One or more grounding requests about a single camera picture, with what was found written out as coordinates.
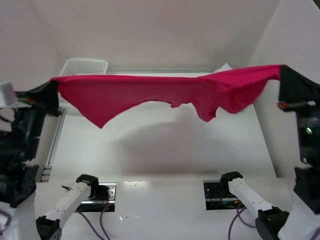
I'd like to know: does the red t-shirt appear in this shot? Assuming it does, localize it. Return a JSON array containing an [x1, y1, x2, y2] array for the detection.
[[51, 65, 281, 128]]

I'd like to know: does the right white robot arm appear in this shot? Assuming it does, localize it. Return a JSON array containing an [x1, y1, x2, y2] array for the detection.
[[220, 65, 320, 240]]

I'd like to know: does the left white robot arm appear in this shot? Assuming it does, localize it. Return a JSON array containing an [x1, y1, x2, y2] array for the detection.
[[0, 81, 99, 240]]

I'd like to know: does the white plastic basket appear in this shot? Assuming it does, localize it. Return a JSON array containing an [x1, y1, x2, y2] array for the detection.
[[56, 57, 109, 110]]

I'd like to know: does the folded white t-shirt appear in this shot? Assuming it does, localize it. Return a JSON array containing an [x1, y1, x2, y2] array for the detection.
[[214, 63, 233, 73]]

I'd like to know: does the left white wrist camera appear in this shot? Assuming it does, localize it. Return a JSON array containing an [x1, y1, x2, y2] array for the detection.
[[0, 81, 18, 108]]

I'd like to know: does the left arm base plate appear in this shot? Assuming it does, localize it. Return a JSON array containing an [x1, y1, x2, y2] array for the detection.
[[76, 182, 117, 213]]

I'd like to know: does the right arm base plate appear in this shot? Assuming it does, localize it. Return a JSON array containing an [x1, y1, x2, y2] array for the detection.
[[203, 180, 244, 211]]

